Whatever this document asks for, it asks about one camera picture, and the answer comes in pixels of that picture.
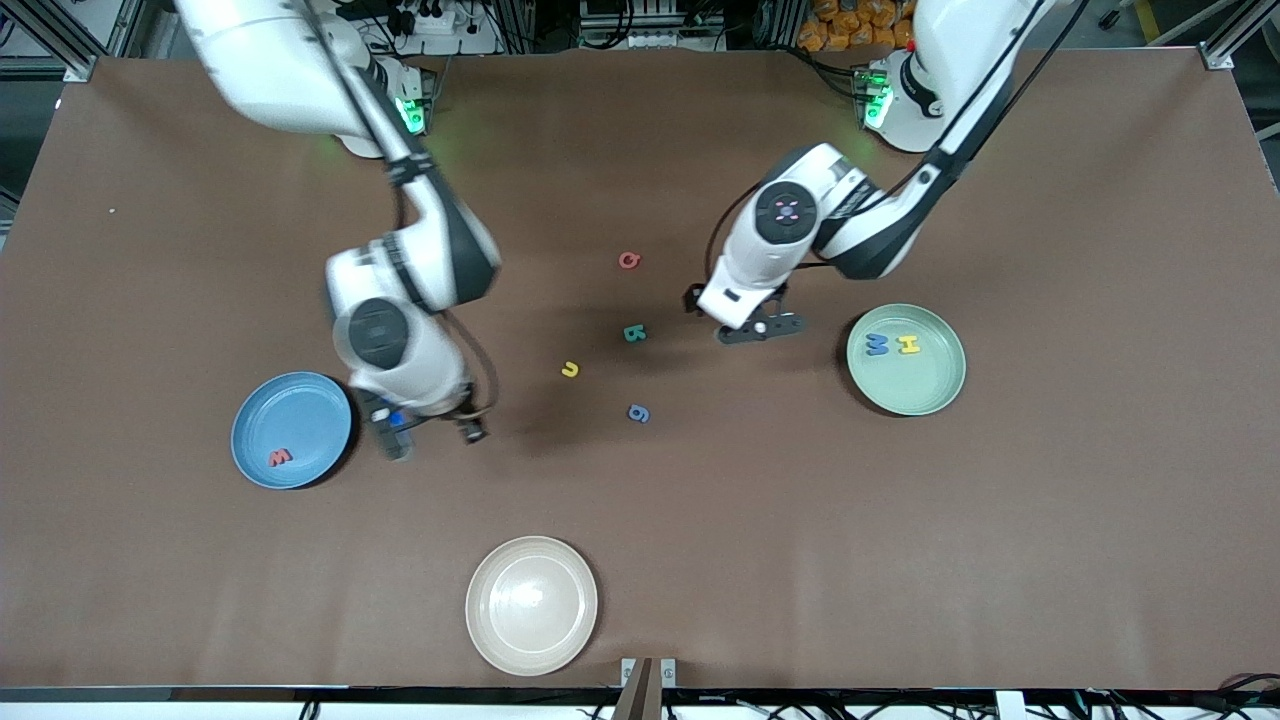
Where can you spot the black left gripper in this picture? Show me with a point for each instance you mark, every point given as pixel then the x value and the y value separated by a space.
pixel 694 298

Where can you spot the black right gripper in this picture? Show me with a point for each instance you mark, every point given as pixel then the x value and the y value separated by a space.
pixel 472 430

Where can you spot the teal letter B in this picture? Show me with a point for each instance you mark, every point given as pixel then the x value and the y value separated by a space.
pixel 634 332

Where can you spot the red letter Q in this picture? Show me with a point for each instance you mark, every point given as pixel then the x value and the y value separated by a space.
pixel 620 261

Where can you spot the blue letter g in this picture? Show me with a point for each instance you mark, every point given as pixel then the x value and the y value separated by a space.
pixel 639 413

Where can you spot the blue letter M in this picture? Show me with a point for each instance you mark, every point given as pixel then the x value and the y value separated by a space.
pixel 878 345

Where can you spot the red letter m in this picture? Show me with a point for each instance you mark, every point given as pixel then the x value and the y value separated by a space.
pixel 280 458

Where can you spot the yellow letter H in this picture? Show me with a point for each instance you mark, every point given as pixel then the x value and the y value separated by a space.
pixel 908 345

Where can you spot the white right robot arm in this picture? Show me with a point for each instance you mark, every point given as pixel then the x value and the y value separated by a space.
pixel 440 250

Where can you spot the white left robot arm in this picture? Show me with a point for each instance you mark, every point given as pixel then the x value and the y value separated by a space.
pixel 870 230

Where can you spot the beige plate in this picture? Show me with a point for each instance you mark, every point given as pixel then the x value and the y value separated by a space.
pixel 530 605

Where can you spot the blue plate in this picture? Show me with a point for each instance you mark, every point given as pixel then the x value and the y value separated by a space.
pixel 290 420

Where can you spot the green plate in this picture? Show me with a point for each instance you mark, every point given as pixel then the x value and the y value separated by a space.
pixel 920 385

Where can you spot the black equipment rack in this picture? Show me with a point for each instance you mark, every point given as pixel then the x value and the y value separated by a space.
pixel 650 12

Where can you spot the orange bags pile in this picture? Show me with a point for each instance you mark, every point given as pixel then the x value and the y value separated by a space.
pixel 850 25

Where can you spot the white power strip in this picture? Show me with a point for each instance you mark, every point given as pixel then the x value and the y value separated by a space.
pixel 440 22

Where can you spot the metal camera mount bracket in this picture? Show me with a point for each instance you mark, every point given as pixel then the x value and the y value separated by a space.
pixel 645 690

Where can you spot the aluminium frame profile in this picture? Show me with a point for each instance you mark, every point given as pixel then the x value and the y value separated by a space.
pixel 1245 30
pixel 85 55

